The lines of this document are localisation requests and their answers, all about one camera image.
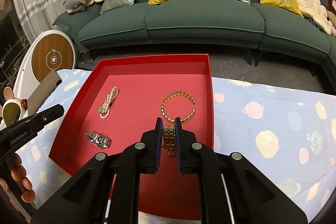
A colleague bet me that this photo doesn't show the brown tablet case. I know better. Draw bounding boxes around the brown tablet case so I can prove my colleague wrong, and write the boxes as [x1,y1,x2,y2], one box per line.
[28,69,63,114]

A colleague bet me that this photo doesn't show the person's left hand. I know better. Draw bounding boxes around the person's left hand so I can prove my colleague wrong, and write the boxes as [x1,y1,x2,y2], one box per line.
[0,153,36,202]

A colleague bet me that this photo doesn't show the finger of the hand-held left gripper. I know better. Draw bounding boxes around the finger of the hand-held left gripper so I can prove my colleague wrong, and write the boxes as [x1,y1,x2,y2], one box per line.
[15,105,65,136]

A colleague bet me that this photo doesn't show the round wooden charger stand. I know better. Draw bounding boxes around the round wooden charger stand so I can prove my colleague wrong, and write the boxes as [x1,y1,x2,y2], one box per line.
[13,30,78,109]

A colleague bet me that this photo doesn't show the beige plush cushion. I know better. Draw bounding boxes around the beige plush cushion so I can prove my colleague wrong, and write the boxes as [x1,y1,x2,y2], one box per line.
[326,11,336,36]

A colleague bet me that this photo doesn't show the gold wristwatch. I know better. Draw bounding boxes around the gold wristwatch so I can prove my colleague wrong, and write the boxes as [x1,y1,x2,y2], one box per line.
[162,125,178,158]

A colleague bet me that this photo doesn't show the white flower plush cushion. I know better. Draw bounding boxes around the white flower plush cushion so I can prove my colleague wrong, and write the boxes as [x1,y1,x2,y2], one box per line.
[294,0,332,35]

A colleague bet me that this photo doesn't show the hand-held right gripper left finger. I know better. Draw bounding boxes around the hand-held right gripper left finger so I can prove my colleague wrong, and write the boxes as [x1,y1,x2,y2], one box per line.
[31,117,164,224]

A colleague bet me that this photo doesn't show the blue planet print blanket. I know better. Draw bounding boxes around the blue planet print blanket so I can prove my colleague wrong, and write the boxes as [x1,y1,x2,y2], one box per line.
[5,69,336,224]

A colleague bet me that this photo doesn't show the gold open bangle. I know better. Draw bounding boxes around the gold open bangle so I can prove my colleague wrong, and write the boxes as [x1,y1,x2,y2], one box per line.
[161,91,197,125]

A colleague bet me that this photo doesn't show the blue patterned cushion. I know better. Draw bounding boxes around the blue patterned cushion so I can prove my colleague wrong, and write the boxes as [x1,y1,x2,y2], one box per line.
[306,17,324,31]

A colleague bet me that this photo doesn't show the green sofa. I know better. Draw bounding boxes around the green sofa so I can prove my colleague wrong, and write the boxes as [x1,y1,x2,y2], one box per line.
[52,0,336,75]

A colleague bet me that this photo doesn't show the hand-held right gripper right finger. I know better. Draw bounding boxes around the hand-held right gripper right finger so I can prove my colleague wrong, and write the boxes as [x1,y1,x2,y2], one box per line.
[175,116,309,224]

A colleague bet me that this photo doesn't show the mouse-ear table mirror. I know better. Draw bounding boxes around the mouse-ear table mirror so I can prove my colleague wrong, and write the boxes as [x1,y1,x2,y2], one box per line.
[0,87,28,133]

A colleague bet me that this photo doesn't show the red cardboard box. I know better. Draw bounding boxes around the red cardboard box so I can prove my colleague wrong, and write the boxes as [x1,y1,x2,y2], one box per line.
[49,54,216,217]

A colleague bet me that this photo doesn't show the pearl bracelet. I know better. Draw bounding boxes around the pearl bracelet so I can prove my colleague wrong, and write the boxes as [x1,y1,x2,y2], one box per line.
[97,86,120,120]

